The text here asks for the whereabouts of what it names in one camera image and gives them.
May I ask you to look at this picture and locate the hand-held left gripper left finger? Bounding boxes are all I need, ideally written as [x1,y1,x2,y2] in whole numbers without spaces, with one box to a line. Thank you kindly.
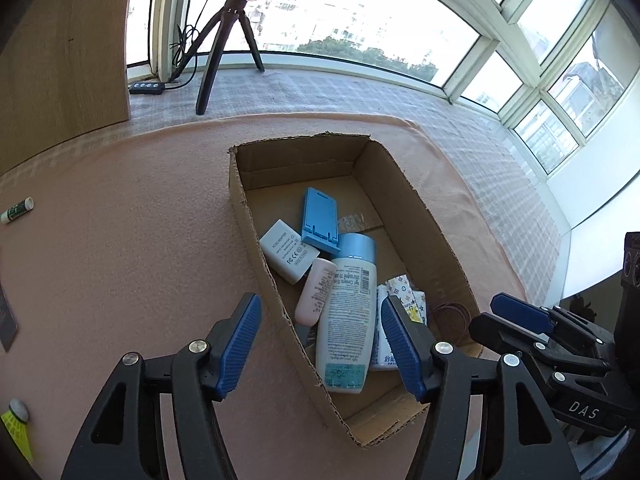
[62,292,263,480]

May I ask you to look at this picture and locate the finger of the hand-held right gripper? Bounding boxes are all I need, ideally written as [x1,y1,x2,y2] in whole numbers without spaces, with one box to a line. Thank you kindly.
[469,312,601,391]
[490,294,613,356]

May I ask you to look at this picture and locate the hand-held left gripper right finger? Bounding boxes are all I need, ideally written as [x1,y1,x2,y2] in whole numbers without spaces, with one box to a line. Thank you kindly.
[380,295,581,480]

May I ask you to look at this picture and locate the star-printed tissue pack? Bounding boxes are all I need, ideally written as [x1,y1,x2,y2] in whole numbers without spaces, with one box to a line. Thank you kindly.
[372,285,430,372]

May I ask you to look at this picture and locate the brown elastic hair tie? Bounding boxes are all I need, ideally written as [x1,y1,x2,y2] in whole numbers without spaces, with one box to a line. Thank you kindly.
[432,301,473,347]

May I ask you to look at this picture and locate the white bottle with blue cap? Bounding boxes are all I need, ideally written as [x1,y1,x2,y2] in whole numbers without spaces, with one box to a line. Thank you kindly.
[315,233,378,394]

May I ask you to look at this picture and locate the pink tube with grey cap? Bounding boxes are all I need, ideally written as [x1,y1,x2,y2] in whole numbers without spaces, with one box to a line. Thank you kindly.
[294,258,337,348]

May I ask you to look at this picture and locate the white charger adapter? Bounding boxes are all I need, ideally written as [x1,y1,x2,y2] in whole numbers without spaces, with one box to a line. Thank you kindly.
[259,219,321,283]

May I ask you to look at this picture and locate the cardboard box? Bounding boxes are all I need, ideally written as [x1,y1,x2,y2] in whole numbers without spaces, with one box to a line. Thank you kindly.
[228,132,483,448]

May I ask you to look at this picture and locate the blue phone stand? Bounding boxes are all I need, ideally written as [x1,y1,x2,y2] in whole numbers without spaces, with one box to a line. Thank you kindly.
[301,187,342,254]

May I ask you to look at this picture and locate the dark grey printed card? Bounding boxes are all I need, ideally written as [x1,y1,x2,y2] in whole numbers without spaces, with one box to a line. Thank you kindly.
[0,280,18,352]

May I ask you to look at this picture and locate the yellow plastic shuttlecock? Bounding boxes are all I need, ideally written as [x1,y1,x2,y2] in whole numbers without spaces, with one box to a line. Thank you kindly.
[0,398,35,466]

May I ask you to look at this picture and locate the green and white lip balm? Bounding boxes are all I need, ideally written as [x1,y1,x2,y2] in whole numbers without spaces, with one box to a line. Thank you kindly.
[0,196,35,225]

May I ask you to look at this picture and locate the pink felt mat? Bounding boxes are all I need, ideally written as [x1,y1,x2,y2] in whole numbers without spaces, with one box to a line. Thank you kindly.
[0,112,528,480]

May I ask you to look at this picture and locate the black tripod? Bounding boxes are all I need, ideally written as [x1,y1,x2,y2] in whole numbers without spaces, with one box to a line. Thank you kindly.
[170,0,266,116]

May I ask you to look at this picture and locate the wooden board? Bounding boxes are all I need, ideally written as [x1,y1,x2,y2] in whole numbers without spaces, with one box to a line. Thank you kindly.
[0,0,138,176]

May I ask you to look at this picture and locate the black ring light cable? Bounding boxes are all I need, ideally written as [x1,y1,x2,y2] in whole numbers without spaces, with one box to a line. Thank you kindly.
[167,22,201,88]

